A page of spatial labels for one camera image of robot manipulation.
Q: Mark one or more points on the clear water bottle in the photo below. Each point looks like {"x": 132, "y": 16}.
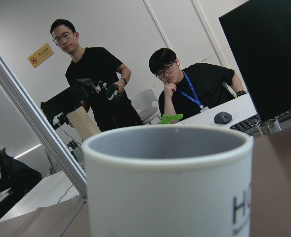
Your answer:
{"x": 76, "y": 152}

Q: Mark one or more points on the black computer mouse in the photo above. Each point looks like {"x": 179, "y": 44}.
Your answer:
{"x": 222, "y": 118}

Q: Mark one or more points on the white stool chair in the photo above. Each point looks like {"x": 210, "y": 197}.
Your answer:
{"x": 143, "y": 103}

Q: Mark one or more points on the brown paper table mat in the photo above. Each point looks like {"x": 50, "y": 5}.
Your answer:
{"x": 270, "y": 214}

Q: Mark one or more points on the seated person with lanyard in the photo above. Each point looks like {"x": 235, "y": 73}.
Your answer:
{"x": 194, "y": 89}

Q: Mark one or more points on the white ribbed mug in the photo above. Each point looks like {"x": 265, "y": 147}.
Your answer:
{"x": 169, "y": 181}

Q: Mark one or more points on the black keyboard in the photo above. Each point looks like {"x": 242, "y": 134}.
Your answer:
{"x": 249, "y": 127}

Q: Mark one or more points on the standing person in black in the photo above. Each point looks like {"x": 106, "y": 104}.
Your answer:
{"x": 109, "y": 102}

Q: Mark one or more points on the beige board panel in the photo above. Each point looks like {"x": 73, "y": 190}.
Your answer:
{"x": 82, "y": 123}

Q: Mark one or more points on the aluminium frame post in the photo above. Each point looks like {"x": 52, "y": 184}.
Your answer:
{"x": 23, "y": 102}

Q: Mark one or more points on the seated person in black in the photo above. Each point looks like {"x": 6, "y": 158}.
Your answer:
{"x": 16, "y": 176}

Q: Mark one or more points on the black computer monitor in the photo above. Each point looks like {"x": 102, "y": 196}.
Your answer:
{"x": 259, "y": 35}

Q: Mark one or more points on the yellow wall sign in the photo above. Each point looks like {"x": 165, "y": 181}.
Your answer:
{"x": 40, "y": 55}

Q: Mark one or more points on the metal cup on desk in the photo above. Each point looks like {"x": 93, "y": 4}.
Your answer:
{"x": 268, "y": 127}

